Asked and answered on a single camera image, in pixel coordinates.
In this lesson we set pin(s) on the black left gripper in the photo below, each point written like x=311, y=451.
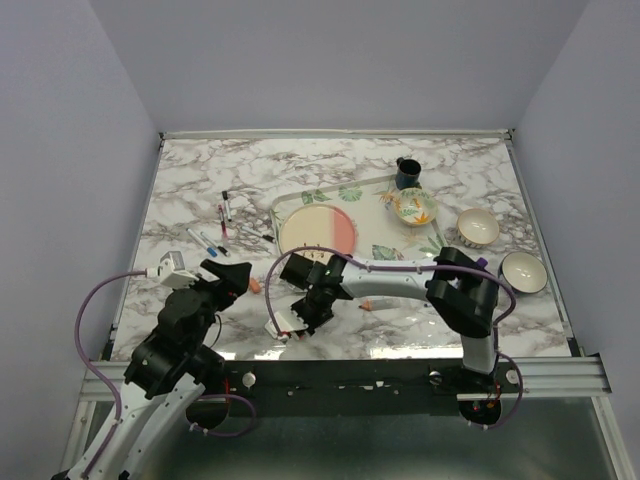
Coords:
x=234, y=280

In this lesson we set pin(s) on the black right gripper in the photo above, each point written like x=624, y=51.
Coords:
x=313, y=324

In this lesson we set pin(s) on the orange highlighter cap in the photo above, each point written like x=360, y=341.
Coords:
x=255, y=286

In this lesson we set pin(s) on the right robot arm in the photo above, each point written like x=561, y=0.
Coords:
x=460, y=290

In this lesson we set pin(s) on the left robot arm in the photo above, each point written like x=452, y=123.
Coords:
x=169, y=370

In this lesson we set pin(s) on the pink red pen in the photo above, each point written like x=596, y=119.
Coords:
x=222, y=221

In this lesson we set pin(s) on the white marker black eraser cap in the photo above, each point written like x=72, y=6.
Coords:
x=214, y=244

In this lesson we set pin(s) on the white marker blue cap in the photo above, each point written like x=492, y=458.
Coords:
x=201, y=242

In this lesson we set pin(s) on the white marker black tip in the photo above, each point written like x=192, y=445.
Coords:
x=264, y=236

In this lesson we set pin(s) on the cream and pink plate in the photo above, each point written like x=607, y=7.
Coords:
x=318, y=225

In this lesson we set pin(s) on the floral serving tray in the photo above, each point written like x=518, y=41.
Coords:
x=380, y=233

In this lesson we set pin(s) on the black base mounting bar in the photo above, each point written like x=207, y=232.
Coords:
x=274, y=403

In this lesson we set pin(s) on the floral orange rimmed bowl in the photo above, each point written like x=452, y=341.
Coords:
x=415, y=207

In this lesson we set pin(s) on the dark blue mug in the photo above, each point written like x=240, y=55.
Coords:
x=408, y=172

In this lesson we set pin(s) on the white orange rimmed bowl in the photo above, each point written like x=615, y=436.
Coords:
x=477, y=228

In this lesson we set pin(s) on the blue striped white bowl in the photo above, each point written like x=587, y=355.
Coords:
x=523, y=272

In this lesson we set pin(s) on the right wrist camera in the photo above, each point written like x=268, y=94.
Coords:
x=286, y=325

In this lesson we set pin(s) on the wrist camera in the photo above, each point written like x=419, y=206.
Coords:
x=172, y=273
x=286, y=325

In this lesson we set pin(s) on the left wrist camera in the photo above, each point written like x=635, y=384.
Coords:
x=172, y=273

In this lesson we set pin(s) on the aluminium frame rail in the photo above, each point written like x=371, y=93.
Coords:
x=537, y=377

